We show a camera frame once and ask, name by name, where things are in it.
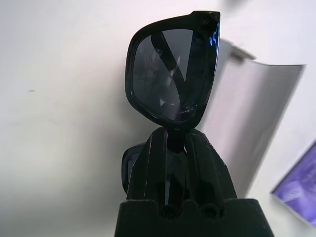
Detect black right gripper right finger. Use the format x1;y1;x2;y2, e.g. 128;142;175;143
185;129;239;205

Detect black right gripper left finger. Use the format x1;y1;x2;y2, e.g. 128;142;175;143
125;127;171;205

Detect grey glasses case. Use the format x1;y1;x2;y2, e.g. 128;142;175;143
197;38;308;196

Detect black sunglasses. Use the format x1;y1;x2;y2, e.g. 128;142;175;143
120;11;222;196

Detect purple tissue box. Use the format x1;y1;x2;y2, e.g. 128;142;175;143
270;140;316;228

